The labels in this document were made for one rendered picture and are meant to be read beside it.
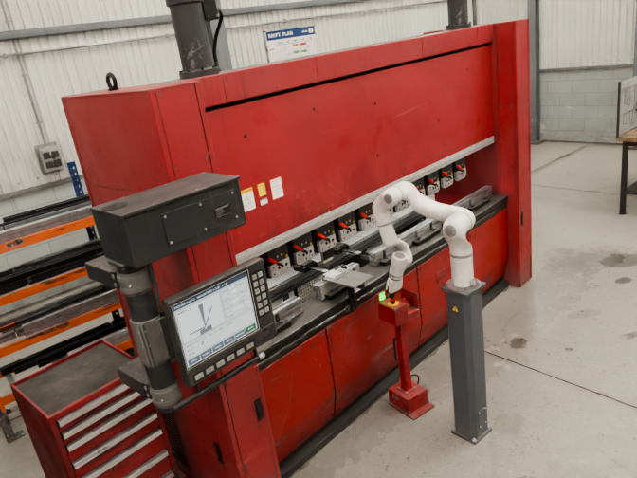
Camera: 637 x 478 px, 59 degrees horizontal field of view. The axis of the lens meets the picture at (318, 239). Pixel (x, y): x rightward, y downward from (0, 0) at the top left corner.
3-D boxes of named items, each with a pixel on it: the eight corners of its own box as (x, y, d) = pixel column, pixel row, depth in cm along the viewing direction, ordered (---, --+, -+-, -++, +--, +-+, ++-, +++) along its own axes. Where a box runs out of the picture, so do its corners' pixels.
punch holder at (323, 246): (320, 253, 337) (317, 228, 332) (310, 251, 343) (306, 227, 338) (336, 245, 347) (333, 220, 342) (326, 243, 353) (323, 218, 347)
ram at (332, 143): (215, 276, 283) (180, 118, 256) (206, 273, 288) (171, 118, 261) (494, 142, 479) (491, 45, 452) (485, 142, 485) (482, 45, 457)
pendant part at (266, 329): (190, 389, 209) (168, 303, 197) (172, 378, 217) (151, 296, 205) (278, 335, 238) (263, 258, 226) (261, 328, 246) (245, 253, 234)
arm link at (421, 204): (462, 241, 296) (474, 230, 308) (469, 222, 289) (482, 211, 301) (383, 200, 317) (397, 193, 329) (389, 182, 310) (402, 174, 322)
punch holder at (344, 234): (342, 242, 350) (338, 217, 345) (332, 240, 356) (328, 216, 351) (356, 234, 360) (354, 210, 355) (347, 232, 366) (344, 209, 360)
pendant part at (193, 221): (177, 429, 210) (118, 215, 182) (144, 406, 227) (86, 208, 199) (277, 364, 243) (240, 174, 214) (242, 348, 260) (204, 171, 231)
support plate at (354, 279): (354, 288, 328) (354, 286, 328) (322, 280, 346) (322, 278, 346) (373, 276, 340) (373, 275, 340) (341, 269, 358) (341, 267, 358)
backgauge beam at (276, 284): (218, 334, 323) (214, 318, 319) (204, 327, 332) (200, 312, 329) (433, 211, 473) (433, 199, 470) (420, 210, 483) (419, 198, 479)
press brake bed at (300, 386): (274, 491, 321) (247, 368, 293) (251, 476, 335) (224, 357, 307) (510, 285, 517) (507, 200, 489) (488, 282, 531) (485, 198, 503)
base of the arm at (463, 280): (487, 283, 309) (486, 251, 303) (467, 295, 299) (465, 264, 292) (459, 275, 324) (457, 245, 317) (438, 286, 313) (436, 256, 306)
